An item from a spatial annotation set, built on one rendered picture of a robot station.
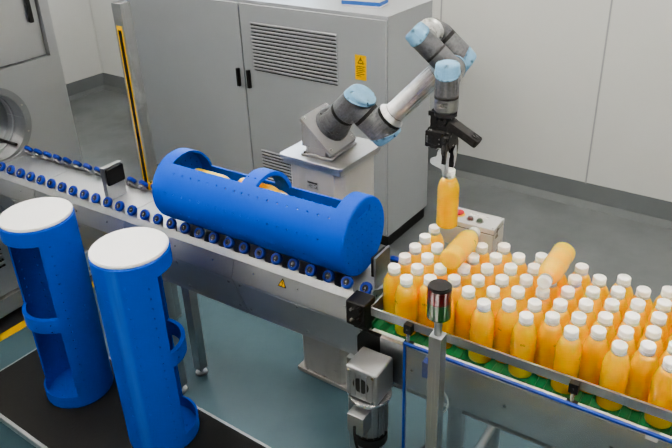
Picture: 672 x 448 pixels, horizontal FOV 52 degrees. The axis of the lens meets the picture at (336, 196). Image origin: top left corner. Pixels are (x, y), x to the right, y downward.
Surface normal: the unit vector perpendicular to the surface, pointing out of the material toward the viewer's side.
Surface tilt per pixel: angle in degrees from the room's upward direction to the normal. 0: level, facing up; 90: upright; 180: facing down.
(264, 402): 0
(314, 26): 90
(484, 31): 90
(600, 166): 90
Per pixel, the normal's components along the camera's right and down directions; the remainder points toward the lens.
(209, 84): -0.58, 0.39
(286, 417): -0.04, -0.89
